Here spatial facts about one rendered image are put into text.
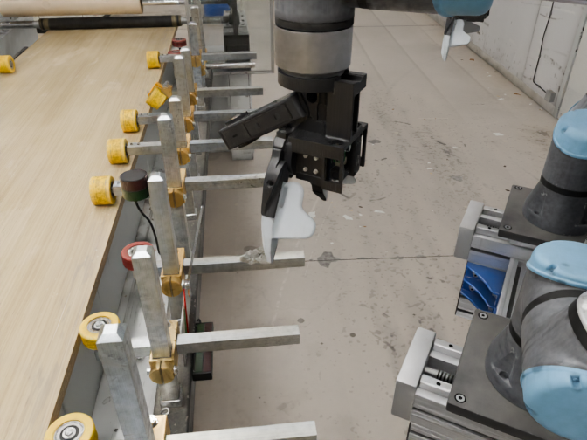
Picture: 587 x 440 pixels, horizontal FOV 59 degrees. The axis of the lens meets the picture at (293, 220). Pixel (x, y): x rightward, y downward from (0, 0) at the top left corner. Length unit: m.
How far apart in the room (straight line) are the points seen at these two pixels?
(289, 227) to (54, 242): 0.98
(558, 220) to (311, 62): 0.84
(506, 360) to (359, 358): 1.45
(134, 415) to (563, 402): 0.57
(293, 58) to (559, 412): 0.46
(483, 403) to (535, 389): 0.22
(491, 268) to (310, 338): 1.17
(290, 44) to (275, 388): 1.76
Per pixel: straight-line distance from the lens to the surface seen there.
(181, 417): 1.22
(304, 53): 0.50
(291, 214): 0.55
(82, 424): 1.01
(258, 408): 2.09
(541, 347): 0.66
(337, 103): 0.52
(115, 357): 0.76
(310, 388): 2.14
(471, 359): 0.89
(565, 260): 0.75
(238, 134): 0.58
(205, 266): 1.33
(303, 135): 0.54
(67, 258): 1.38
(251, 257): 1.33
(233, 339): 1.15
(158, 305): 1.03
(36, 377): 1.11
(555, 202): 1.22
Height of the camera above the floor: 1.68
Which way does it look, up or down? 34 degrees down
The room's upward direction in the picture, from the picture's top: straight up
